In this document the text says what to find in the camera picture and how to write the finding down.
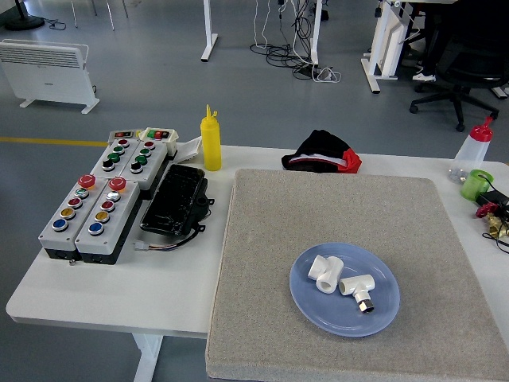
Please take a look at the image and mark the white tee fitting metal end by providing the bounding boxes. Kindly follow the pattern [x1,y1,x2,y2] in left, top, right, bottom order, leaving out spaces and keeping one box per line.
[338,274,377,315]

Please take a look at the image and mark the blue plate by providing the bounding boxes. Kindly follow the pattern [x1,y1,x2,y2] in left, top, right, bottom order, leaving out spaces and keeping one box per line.
[289,242,401,338]

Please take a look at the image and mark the yellow squeeze bottle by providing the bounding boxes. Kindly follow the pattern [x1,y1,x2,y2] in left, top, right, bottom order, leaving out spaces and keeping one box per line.
[200,104,223,172]

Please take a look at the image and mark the grey-brown mat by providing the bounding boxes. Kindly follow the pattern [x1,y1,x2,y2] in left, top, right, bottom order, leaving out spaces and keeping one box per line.
[205,168,509,382]

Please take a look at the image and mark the white plastic piece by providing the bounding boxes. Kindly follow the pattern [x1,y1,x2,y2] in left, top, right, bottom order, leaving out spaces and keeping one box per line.
[174,136,204,164]

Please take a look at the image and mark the black red white cloth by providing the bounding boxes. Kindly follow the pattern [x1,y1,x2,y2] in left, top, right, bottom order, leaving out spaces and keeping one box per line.
[281,129,363,175]

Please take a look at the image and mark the black plastic controller case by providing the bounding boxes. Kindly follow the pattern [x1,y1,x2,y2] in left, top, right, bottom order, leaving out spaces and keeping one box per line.
[139,163,216,238]

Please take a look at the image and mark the grey button box black knob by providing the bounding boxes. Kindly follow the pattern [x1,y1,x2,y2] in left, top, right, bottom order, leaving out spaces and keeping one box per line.
[119,139,169,190]
[90,138,140,180]

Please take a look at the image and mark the grey button box silver button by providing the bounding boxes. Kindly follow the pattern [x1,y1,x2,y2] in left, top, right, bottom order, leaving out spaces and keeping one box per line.
[74,177,141,266]

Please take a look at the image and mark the white desk leg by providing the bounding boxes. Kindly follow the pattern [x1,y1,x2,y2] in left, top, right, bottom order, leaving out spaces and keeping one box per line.
[200,0,219,62]
[309,0,323,66]

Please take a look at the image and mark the white table leg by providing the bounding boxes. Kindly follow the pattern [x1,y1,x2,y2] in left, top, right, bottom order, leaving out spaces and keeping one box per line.
[130,333,164,382]

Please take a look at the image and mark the grey button box green button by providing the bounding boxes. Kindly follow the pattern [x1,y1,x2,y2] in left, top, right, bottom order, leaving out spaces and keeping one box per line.
[38,173,109,262]

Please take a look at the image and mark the green plastic cup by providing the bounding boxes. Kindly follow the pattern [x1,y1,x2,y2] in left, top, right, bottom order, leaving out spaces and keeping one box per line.
[460,169,494,202]

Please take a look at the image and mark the clear squeeze bottle red cap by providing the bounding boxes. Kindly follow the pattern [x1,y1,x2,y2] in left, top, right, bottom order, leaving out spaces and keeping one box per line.
[448,115,494,185]

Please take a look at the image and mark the metal chair legs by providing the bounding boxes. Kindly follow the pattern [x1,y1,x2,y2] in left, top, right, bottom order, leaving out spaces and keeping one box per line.
[71,0,130,32]

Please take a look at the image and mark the black office chair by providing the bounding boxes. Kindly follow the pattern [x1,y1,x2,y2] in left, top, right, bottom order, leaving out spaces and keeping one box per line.
[409,39,509,133]

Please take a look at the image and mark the seated person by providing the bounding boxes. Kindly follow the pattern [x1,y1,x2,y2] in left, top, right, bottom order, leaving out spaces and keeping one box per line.
[412,0,509,84]

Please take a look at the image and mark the black power adapter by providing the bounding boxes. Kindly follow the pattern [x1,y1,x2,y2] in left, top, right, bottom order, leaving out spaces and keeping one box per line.
[476,189,509,212]

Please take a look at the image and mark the white panel heater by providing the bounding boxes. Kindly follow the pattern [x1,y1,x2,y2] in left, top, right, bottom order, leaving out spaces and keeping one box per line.
[0,38,100,115]

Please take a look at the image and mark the black fan base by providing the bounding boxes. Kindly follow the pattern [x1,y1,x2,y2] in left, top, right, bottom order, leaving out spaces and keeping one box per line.
[3,0,45,31]

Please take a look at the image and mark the white green red switch box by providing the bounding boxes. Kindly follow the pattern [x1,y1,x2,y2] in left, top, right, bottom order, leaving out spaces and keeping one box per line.
[138,127,180,157]

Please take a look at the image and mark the floor cable bundle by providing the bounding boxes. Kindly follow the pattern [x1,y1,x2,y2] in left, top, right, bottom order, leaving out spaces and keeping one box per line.
[249,0,343,84]

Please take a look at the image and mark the grey red black switch box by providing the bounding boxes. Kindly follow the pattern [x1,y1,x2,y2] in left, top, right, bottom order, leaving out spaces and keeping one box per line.
[107,129,144,145]

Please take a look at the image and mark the white desk frame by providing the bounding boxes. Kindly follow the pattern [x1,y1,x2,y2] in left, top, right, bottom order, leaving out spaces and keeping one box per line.
[360,0,426,95]

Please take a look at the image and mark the brass valve red handle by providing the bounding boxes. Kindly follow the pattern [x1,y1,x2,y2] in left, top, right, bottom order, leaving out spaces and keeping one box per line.
[476,201,509,240]

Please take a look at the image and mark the black cable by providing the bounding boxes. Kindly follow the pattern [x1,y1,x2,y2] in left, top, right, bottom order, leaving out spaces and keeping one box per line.
[480,232,509,255]

